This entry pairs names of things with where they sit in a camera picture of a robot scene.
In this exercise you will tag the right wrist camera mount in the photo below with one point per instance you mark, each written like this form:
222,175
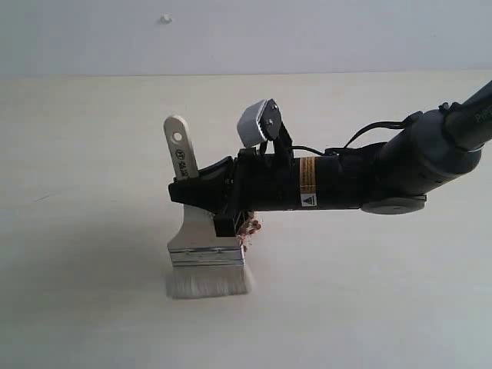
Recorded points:
261,123

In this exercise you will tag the white wooden paint brush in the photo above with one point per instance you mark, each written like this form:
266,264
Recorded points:
203,264

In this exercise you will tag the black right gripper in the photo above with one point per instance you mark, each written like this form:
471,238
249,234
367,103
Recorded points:
260,182

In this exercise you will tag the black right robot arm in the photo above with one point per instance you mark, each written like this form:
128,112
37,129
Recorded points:
394,177

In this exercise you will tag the red beans and crumbs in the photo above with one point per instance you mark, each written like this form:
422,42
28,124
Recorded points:
250,227

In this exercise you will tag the white lump on wall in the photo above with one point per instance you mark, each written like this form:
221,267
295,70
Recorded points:
165,19

